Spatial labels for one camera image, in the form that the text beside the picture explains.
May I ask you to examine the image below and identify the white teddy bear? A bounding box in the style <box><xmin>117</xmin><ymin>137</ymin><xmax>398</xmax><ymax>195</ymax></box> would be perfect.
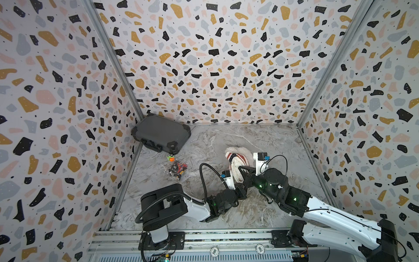
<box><xmin>225</xmin><ymin>147</ymin><xmax>254</xmax><ymax>183</ymax></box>

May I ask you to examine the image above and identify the red white striped sweater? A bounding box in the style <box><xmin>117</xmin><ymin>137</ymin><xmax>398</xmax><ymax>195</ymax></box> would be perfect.
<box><xmin>226</xmin><ymin>152</ymin><xmax>249</xmax><ymax>183</ymax></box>

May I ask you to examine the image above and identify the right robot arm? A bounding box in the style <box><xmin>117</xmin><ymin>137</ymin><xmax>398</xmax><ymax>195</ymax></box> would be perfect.
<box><xmin>239</xmin><ymin>166</ymin><xmax>402</xmax><ymax>262</ymax></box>

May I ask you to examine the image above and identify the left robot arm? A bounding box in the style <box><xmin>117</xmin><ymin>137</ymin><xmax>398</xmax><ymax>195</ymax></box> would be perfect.
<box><xmin>135</xmin><ymin>183</ymin><xmax>247</xmax><ymax>246</ymax></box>

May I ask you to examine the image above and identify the clear bag of small toys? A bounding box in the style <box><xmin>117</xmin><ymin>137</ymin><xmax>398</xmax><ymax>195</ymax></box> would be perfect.
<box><xmin>167</xmin><ymin>155</ymin><xmax>188</xmax><ymax>181</ymax></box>

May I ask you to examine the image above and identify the dark grey hard case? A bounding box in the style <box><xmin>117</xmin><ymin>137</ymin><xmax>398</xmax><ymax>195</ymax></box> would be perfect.
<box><xmin>131</xmin><ymin>114</ymin><xmax>191</xmax><ymax>155</ymax></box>

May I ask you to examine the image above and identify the black corrugated cable hose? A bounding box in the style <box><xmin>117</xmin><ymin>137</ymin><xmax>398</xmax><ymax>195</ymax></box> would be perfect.
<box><xmin>135</xmin><ymin>163</ymin><xmax>230</xmax><ymax>223</ymax></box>

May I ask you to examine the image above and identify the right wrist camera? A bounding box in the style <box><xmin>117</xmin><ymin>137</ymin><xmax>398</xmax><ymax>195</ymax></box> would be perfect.
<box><xmin>253</xmin><ymin>152</ymin><xmax>270</xmax><ymax>176</ymax></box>

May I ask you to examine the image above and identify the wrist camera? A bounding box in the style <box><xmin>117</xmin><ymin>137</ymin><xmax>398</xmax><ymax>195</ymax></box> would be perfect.
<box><xmin>253</xmin><ymin>152</ymin><xmax>270</xmax><ymax>176</ymax></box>
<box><xmin>221</xmin><ymin>170</ymin><xmax>235</xmax><ymax>191</ymax></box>

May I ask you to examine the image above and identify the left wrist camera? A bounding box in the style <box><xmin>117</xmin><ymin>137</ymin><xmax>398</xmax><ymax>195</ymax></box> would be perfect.
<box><xmin>221</xmin><ymin>170</ymin><xmax>235</xmax><ymax>191</ymax></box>

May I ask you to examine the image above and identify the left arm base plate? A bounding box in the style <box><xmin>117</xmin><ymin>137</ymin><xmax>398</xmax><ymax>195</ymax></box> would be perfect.
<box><xmin>138</xmin><ymin>231</ymin><xmax>185</xmax><ymax>251</ymax></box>

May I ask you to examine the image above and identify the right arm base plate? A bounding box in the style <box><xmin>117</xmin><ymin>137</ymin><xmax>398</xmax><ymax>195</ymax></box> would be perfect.
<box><xmin>271</xmin><ymin>219</ymin><xmax>316</xmax><ymax>248</ymax></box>

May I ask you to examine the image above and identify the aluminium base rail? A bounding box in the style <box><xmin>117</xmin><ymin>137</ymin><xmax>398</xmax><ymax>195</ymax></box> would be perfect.
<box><xmin>87</xmin><ymin>228</ymin><xmax>332</xmax><ymax>262</ymax></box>

